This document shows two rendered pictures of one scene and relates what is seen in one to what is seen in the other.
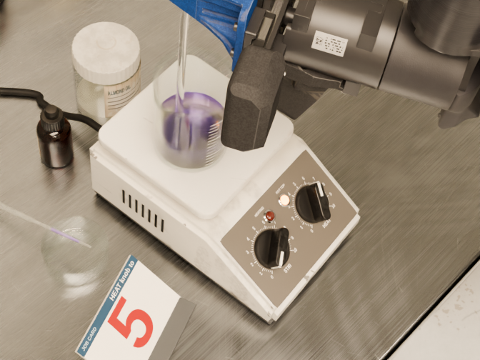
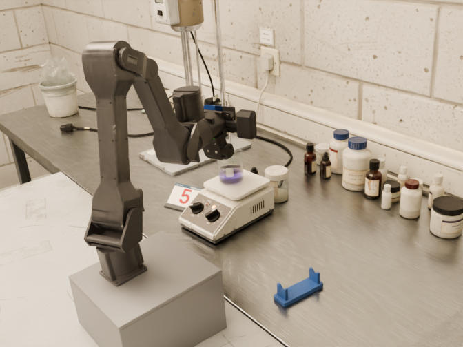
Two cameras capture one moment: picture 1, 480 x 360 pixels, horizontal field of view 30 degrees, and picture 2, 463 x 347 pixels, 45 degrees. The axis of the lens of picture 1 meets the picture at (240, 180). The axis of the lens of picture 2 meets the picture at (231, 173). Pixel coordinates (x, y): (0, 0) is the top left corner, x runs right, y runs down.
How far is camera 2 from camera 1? 137 cm
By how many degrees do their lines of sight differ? 79
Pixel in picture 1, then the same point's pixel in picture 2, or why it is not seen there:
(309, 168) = (225, 211)
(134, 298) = (192, 194)
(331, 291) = (189, 239)
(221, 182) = (214, 184)
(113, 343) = (179, 192)
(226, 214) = (207, 193)
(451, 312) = not seen: hidden behind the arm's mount
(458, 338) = not seen: hidden behind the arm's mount
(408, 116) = (269, 263)
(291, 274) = (190, 217)
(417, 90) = not seen: hidden behind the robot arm
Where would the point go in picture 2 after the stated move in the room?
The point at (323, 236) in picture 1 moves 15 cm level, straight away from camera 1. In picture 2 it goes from (203, 223) to (262, 237)
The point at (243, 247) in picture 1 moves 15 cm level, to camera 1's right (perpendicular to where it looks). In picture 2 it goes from (198, 200) to (173, 233)
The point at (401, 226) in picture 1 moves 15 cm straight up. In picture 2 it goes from (213, 256) to (207, 195)
